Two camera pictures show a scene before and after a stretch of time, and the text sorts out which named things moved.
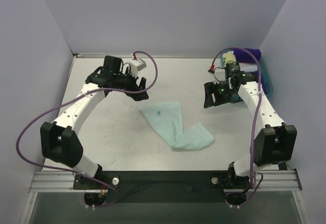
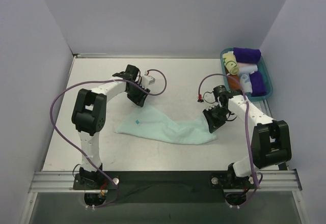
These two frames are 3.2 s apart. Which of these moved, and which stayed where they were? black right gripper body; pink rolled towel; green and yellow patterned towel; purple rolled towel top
Moved: black right gripper body
Stayed: purple rolled towel top; pink rolled towel; green and yellow patterned towel
